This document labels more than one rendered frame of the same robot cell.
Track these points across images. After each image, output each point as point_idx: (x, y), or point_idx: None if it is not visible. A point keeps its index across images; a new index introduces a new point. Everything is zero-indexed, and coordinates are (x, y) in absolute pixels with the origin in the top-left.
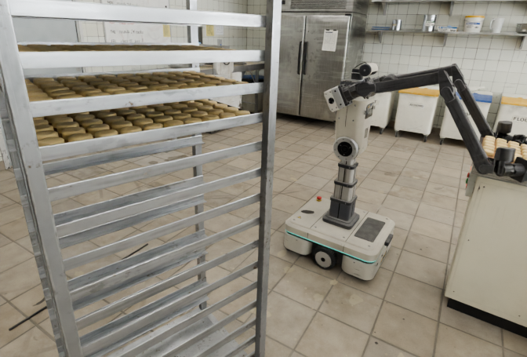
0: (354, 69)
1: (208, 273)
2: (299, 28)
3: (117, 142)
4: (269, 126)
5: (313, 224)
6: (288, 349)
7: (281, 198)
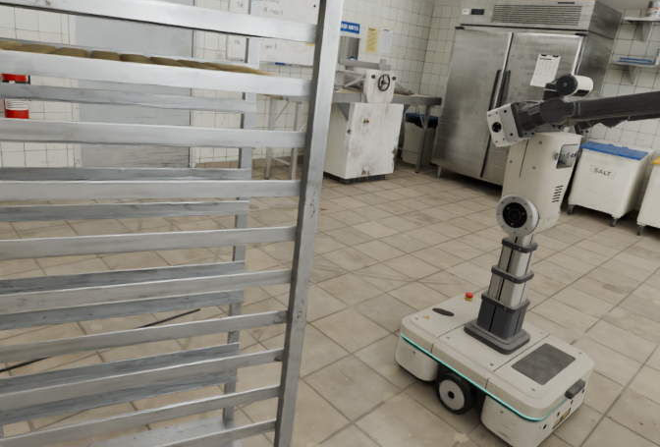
0: (548, 83)
1: (266, 371)
2: (500, 50)
3: (15, 64)
4: (316, 104)
5: (445, 333)
6: None
7: (417, 288)
